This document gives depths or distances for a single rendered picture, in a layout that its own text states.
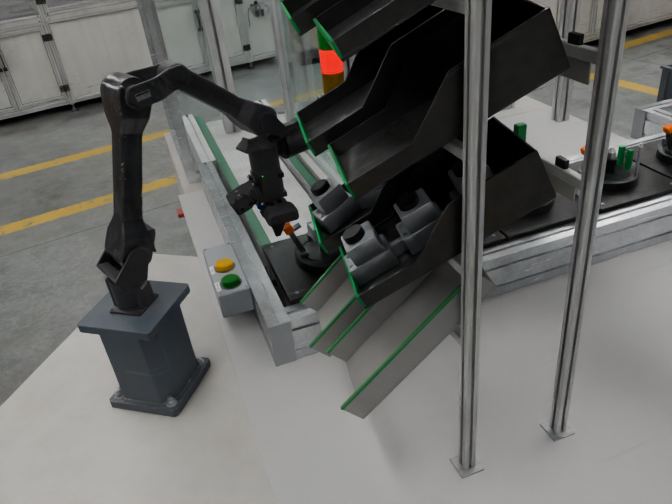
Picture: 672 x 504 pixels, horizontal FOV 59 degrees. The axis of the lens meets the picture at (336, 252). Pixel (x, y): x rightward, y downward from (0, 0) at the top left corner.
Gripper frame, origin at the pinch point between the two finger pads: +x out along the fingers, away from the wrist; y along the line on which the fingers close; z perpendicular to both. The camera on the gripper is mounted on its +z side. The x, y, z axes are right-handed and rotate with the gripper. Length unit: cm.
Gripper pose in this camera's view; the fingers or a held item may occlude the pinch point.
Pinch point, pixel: (275, 221)
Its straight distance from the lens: 123.0
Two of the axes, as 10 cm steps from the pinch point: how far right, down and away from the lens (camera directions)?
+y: 3.4, 4.7, -8.2
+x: 1.1, 8.4, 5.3
